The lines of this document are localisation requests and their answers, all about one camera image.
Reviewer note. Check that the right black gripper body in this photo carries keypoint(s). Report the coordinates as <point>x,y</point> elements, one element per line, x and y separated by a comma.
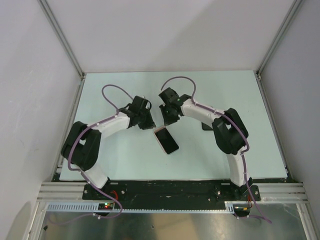
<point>168,116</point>

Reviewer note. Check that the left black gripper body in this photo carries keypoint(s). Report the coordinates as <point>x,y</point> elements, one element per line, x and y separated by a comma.
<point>145,121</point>

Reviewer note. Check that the pink phone case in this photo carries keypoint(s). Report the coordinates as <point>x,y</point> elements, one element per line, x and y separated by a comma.
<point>166,140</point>

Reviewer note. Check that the black phone case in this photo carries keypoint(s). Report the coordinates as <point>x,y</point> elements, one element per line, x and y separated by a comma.
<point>206,127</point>

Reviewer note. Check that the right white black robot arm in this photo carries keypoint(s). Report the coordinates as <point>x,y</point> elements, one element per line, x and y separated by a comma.
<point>228,128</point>

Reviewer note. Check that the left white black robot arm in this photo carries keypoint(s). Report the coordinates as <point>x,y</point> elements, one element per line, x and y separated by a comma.
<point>82,145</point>

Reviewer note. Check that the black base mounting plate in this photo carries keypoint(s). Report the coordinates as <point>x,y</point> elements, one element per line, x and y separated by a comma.
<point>173,195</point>

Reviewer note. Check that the aluminium front rail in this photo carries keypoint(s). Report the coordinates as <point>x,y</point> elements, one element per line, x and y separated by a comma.
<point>61,191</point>

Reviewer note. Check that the left aluminium frame post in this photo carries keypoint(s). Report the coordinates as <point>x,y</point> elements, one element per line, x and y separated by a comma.
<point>49,14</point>

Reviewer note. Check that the aluminium frame post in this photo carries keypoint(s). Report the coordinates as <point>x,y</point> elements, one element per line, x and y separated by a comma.
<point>49,14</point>
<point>279,36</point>

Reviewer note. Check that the right aluminium frame post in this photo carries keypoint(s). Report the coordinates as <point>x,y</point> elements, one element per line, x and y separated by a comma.
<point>279,36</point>

